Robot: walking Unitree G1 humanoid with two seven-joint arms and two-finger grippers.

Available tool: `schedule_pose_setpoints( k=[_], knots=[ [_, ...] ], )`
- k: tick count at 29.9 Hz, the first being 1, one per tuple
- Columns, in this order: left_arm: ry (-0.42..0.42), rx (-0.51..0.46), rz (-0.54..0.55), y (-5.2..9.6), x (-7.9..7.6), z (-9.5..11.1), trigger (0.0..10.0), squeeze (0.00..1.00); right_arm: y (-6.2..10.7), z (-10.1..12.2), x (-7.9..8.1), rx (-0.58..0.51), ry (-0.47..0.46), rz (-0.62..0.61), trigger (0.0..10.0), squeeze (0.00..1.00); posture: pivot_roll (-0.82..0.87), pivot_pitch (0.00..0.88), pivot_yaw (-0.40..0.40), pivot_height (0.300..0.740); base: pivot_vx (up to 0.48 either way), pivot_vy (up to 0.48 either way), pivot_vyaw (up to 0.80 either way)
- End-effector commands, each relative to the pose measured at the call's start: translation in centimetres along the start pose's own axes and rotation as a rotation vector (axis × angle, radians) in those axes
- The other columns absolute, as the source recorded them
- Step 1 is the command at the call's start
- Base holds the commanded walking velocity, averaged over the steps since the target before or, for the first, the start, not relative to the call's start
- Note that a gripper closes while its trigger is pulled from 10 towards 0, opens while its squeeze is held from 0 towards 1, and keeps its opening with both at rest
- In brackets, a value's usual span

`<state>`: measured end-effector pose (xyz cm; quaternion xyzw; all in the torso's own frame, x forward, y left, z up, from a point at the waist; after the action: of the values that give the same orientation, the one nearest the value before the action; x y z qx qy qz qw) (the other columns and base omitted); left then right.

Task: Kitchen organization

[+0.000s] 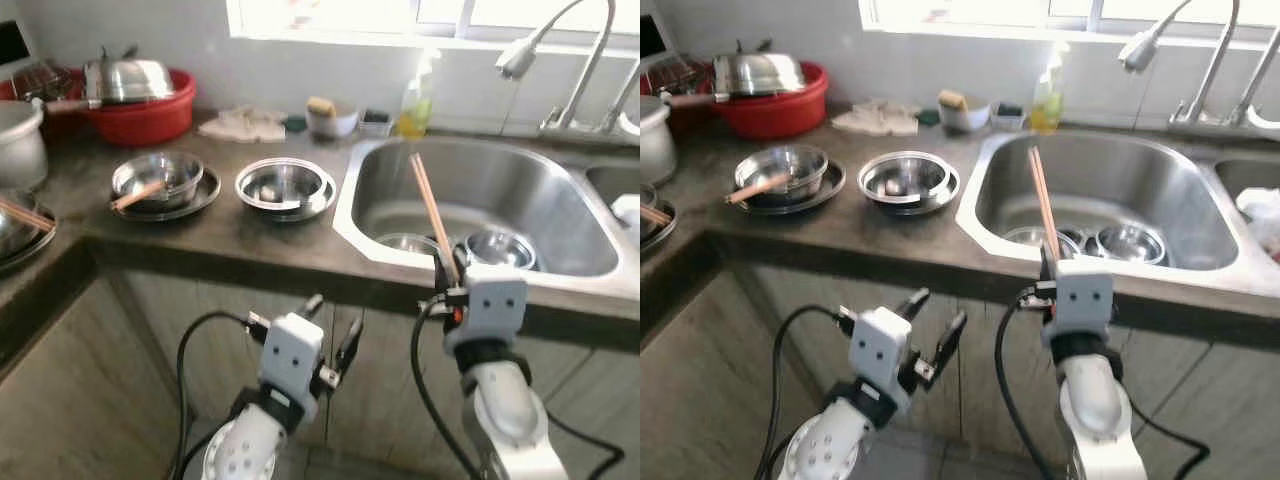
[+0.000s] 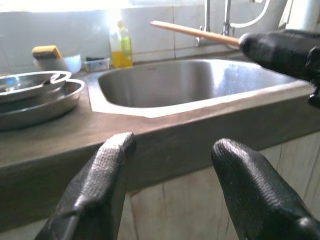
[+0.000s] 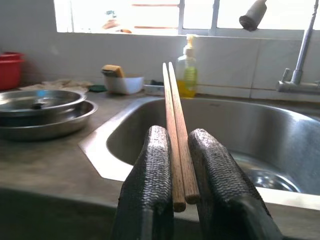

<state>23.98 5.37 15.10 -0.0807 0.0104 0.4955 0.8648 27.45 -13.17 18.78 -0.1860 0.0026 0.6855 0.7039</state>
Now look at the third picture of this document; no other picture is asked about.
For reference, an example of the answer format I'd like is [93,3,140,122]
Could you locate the brown wooden chopstick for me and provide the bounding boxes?
[168,61,201,205]
[162,62,187,213]

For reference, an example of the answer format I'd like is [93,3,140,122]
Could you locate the yellow sponge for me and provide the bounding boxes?
[101,64,126,79]

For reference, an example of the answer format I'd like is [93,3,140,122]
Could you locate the wide stainless steel bowl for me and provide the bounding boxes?
[0,89,87,119]

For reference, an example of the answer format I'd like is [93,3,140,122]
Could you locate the grey faucet spray head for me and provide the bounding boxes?
[239,0,268,32]

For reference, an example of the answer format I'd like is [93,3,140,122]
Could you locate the white window frame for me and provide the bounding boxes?
[53,0,320,36]

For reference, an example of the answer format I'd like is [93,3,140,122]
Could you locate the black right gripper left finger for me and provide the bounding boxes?
[111,124,175,240]

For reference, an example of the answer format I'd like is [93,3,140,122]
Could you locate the beige dish cloth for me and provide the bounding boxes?
[19,78,94,92]

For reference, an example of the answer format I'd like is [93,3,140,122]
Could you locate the shallow stainless steel plate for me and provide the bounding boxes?
[0,99,99,141]

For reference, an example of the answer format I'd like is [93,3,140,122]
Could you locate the small white tray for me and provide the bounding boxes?
[143,79,166,97]

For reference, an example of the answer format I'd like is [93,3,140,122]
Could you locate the stainless steel sink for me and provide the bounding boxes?
[78,96,320,203]

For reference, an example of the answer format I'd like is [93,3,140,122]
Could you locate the red plastic basin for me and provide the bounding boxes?
[0,51,26,91]

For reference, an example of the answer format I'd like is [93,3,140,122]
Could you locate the chrome kitchen faucet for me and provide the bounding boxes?
[276,0,320,95]

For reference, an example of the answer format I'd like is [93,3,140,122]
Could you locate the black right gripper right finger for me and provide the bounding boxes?
[187,128,283,240]

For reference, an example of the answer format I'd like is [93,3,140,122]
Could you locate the yellow dish soap bottle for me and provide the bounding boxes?
[175,34,198,99]

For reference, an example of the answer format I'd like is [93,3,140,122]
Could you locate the white ceramic bowl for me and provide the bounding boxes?
[102,74,145,95]

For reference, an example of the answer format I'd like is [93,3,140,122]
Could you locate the green scouring pad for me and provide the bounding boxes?
[88,84,108,93]

